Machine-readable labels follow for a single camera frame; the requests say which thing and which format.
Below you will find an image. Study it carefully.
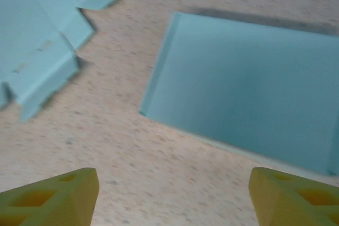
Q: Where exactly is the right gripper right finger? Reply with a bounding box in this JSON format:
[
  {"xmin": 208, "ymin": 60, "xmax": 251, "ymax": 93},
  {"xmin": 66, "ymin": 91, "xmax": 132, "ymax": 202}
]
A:
[{"xmin": 248, "ymin": 167, "xmax": 339, "ymax": 226}]

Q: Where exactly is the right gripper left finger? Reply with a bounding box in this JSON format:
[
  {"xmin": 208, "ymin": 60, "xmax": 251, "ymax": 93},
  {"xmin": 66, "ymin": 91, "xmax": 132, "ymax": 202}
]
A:
[{"xmin": 0, "ymin": 167, "xmax": 100, "ymax": 226}]

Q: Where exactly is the light blue paper box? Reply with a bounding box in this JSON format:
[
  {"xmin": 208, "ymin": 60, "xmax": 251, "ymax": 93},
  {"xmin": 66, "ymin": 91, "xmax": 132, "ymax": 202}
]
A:
[
  {"xmin": 138, "ymin": 11, "xmax": 339, "ymax": 178},
  {"xmin": 0, "ymin": 0, "xmax": 141, "ymax": 124}
]

